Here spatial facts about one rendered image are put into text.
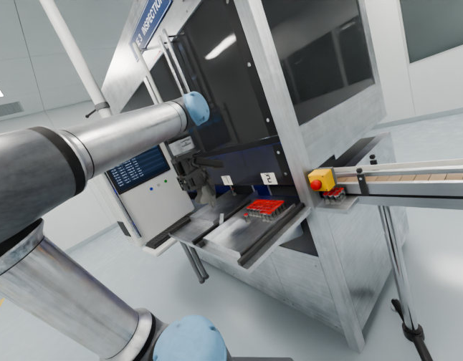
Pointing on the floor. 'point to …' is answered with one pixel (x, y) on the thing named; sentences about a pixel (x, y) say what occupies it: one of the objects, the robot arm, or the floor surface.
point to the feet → (413, 334)
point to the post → (298, 160)
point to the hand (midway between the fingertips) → (213, 203)
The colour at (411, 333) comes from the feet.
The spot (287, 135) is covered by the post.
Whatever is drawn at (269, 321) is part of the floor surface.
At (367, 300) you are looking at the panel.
